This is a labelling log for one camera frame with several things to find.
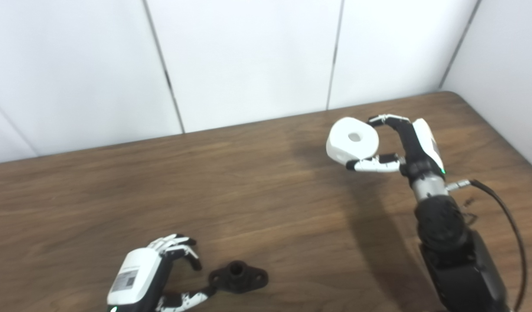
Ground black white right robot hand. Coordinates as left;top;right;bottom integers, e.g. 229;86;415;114
345;114;447;183

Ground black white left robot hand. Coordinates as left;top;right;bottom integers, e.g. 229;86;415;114
106;234;215;312

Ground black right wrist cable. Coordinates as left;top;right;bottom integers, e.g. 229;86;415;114
445;179;528;312

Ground black flanged holder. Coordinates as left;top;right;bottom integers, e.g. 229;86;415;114
208;260;269;295

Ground round white plastic piece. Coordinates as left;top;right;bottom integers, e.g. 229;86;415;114
326;117;381;166

